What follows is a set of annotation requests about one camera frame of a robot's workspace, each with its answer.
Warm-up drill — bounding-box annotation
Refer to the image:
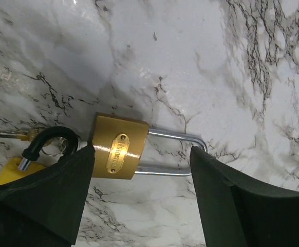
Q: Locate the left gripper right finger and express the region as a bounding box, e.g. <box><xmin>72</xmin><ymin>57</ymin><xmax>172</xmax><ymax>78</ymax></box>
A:
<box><xmin>190</xmin><ymin>147</ymin><xmax>299</xmax><ymax>246</ymax></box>

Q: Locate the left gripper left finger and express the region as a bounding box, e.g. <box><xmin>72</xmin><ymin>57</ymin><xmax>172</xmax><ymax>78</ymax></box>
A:
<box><xmin>0</xmin><ymin>146</ymin><xmax>95</xmax><ymax>246</ymax></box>

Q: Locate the small brass long-shackle padlock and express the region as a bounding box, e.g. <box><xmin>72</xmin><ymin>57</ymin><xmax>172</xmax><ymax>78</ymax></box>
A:
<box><xmin>80</xmin><ymin>113</ymin><xmax>208</xmax><ymax>180</ymax></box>

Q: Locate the yellow padlock with keys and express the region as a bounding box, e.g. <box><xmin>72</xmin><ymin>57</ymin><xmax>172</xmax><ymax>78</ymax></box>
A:
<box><xmin>0</xmin><ymin>126</ymin><xmax>80</xmax><ymax>186</ymax></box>

